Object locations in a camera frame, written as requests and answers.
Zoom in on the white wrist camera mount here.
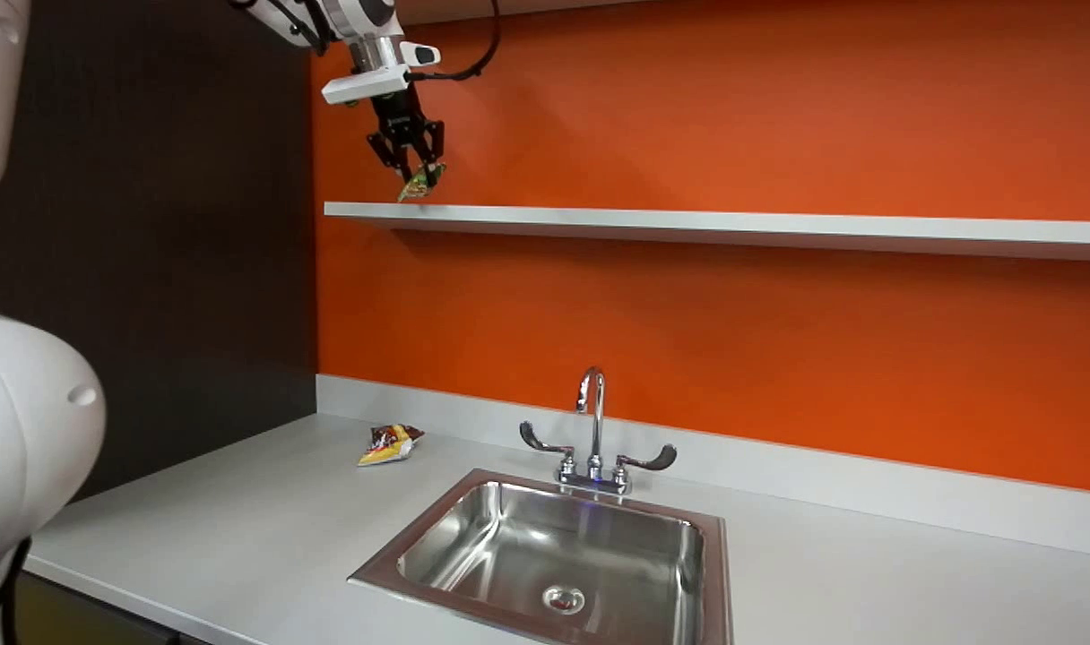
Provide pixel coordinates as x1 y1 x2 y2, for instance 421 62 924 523
319 32 444 110

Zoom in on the stainless steel sink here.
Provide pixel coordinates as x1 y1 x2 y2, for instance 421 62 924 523
349 466 740 645

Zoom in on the green candy bar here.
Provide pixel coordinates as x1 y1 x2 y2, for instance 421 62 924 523
395 160 444 203

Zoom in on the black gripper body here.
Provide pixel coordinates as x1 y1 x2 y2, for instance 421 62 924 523
366 86 452 169

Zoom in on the chrome two-handle faucet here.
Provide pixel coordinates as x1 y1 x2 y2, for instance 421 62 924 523
515 365 682 503

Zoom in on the white wall shelf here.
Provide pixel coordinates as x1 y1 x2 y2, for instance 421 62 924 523
319 198 1090 266

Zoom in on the dark wood cabinet panel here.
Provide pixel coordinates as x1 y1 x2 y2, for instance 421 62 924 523
0 0 324 506

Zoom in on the yellow brown snack bag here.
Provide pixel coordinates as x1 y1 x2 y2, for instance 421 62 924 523
355 419 428 469

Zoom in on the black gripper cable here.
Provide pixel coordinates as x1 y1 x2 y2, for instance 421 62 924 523
413 0 505 86

